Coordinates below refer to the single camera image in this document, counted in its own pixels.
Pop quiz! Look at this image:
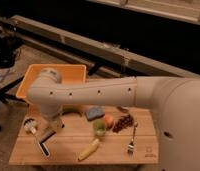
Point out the metal fork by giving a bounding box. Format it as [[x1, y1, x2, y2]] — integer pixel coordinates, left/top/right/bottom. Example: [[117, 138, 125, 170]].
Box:
[[127, 122, 138, 155]]

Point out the blue sponge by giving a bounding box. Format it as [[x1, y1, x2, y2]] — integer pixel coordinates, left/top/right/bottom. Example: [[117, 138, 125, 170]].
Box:
[[85, 106, 105, 121]]

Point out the wooden folding table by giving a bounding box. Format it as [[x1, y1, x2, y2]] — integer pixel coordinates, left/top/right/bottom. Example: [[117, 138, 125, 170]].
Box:
[[8, 77, 164, 167]]

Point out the orange fruit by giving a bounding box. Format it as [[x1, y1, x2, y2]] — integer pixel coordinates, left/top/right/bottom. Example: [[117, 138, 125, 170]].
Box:
[[103, 114, 114, 129]]

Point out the dark grape bunch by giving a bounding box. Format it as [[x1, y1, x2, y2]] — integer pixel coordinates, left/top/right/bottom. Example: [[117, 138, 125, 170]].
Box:
[[113, 114, 134, 133]]

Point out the white dish brush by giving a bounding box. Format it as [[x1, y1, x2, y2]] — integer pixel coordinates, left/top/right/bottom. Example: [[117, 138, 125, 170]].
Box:
[[23, 118, 50, 157]]

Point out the black tripod stand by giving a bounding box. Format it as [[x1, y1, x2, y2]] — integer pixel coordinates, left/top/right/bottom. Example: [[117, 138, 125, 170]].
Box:
[[0, 31, 23, 131]]

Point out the yellow plastic tray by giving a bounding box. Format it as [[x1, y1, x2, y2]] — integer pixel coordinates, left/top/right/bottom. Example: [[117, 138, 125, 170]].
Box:
[[16, 64, 86, 106]]

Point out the grey board eraser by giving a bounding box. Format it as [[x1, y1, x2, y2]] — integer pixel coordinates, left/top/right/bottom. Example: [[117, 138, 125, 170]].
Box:
[[38, 132, 56, 144]]

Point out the green cup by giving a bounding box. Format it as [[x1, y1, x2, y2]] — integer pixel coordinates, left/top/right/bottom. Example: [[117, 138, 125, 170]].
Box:
[[93, 119, 106, 136]]

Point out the green cucumber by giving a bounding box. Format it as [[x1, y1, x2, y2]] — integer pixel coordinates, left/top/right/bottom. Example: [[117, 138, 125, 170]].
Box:
[[62, 108, 82, 117]]

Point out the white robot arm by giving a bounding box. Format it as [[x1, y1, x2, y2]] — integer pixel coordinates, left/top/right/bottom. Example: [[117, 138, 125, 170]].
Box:
[[27, 68, 200, 171]]

